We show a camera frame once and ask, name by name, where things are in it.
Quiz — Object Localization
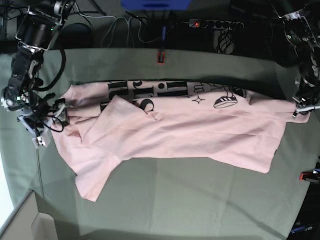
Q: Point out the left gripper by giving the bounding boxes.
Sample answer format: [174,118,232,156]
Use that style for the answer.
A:
[292,92,320,118]

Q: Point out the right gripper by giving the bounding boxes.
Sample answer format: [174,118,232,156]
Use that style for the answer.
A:
[16,97,70,138]

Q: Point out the pink t-shirt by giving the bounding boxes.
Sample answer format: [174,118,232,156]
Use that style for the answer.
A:
[52,80,310,202]

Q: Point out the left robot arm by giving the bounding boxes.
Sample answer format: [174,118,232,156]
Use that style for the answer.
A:
[269,0,320,118]

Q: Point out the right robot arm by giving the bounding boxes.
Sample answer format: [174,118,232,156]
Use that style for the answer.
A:
[1,0,75,138]

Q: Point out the red black table clamp right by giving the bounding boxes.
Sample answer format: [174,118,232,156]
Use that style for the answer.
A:
[299,168,320,184]

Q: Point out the red black table clamp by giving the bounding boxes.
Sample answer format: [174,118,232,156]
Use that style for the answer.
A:
[299,168,320,184]
[157,50,166,65]

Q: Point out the beige cardboard box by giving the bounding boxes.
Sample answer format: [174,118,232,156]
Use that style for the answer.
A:
[0,190,59,240]

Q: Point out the white power strip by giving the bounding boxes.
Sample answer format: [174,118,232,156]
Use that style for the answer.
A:
[188,19,245,31]

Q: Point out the green table cloth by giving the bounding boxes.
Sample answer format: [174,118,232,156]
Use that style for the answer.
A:
[0,47,320,240]

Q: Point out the red black table clamp centre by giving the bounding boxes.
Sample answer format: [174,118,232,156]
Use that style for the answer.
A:
[157,50,166,65]

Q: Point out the blue plastic box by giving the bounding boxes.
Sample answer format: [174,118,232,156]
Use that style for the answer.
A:
[120,0,191,11]

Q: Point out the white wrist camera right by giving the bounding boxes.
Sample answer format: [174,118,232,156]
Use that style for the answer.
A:
[32,134,51,149]

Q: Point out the grey white cables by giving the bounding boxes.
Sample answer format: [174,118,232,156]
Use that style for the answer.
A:
[72,0,161,48]

